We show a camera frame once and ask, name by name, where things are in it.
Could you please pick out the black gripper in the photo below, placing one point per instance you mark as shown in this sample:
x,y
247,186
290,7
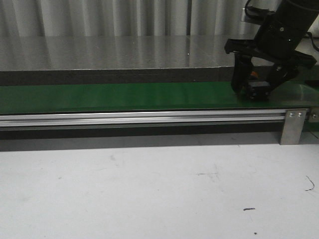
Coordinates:
x,y
283,70

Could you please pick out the orange black push button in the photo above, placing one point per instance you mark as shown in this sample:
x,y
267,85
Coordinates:
x,y
256,89

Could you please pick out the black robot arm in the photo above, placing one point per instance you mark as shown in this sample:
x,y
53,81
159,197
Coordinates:
x,y
276,40

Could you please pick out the steel conveyor end plate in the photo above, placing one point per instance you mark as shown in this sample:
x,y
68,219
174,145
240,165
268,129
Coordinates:
x,y
314,115

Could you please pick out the green conveyor belt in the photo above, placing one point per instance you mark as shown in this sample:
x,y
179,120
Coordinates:
x,y
146,97

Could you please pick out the grey pleated curtain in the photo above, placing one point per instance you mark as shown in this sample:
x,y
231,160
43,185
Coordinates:
x,y
23,18

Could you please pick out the aluminium conveyor side rail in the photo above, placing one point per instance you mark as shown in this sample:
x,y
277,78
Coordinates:
x,y
139,117

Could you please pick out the steel conveyor support bracket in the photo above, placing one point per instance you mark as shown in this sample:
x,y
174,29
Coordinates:
x,y
293,126

